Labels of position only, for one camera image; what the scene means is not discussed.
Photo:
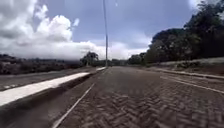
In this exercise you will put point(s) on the dark brick paved road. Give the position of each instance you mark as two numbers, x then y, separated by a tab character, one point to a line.
133	96

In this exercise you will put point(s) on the row of dark trees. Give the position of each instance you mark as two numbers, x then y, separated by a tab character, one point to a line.
186	41

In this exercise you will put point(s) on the tall thin pole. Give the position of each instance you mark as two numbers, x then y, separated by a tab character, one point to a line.
105	30

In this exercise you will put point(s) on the pale kerb with verge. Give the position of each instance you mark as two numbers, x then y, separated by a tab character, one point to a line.
196	68

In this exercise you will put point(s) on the grey ground beside kerb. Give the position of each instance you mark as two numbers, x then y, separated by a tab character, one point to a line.
30	79

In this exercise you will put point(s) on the pale concrete kerb strip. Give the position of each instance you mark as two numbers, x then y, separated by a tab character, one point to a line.
30	89

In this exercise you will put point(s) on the lone dark tree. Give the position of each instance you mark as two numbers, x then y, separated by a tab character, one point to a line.
89	58

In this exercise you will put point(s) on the dark low bushes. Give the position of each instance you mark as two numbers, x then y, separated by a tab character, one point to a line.
30	65

